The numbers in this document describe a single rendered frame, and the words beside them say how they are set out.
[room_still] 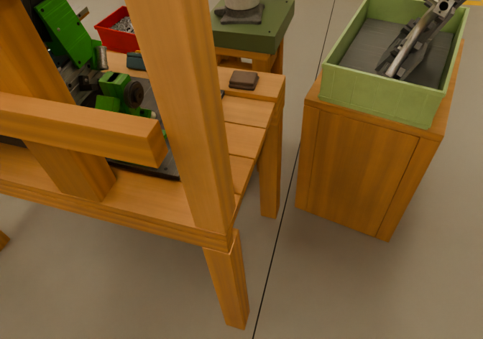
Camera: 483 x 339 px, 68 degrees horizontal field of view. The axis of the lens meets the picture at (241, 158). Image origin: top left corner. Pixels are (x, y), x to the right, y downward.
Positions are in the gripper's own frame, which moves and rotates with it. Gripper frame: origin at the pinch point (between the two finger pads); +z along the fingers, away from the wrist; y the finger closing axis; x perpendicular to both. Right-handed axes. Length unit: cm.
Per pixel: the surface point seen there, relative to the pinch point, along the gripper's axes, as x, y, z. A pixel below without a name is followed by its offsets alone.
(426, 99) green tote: -7.4, -34.2, 17.1
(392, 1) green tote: 42.9, 0.5, -7.2
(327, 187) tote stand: 40, -83, 24
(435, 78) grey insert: 13.5, -21.6, 21.5
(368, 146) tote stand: 14, -57, 19
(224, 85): 2, -72, -41
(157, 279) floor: 28, -171, -15
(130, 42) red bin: 31, -84, -91
